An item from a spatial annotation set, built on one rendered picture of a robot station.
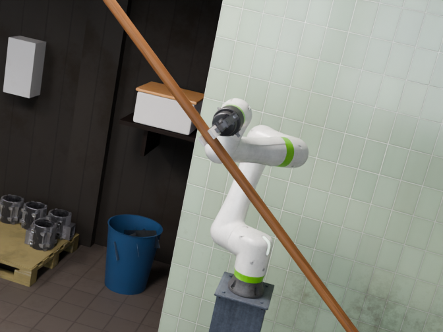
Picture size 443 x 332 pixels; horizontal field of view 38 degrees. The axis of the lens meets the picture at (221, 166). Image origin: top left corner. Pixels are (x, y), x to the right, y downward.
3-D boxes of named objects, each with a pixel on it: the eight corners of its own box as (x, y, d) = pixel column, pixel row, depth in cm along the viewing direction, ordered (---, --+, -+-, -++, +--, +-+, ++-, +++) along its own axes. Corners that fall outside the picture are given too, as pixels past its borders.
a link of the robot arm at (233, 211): (219, 240, 278) (264, 124, 273) (246, 256, 268) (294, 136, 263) (199, 238, 268) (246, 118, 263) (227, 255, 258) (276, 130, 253)
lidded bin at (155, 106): (201, 126, 494) (207, 94, 487) (190, 136, 459) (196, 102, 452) (146, 112, 500) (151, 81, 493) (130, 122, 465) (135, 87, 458)
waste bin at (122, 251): (167, 288, 501) (179, 224, 486) (136, 307, 465) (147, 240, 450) (120, 266, 520) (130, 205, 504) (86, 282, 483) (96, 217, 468)
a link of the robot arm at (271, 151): (271, 130, 246) (291, 145, 240) (258, 156, 250) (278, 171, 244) (206, 124, 219) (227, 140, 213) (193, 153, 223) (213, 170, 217)
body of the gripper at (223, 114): (243, 124, 203) (236, 130, 194) (222, 139, 206) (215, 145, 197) (229, 105, 203) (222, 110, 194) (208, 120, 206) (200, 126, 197)
